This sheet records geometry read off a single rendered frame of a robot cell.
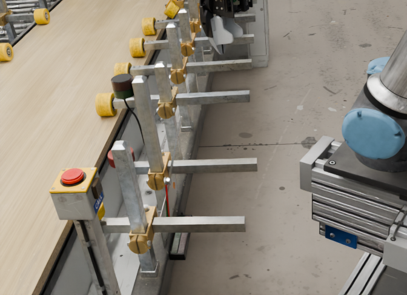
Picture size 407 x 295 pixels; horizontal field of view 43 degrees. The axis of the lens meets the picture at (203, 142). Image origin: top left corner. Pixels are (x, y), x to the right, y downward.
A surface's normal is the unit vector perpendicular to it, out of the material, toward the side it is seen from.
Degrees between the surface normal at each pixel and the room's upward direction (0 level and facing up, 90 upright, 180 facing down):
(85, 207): 90
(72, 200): 90
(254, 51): 90
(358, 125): 97
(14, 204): 0
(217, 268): 0
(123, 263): 0
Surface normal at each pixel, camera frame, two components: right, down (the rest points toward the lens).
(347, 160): -0.11, -0.84
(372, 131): -0.52, 0.61
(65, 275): 0.99, -0.04
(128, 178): -0.11, 0.55
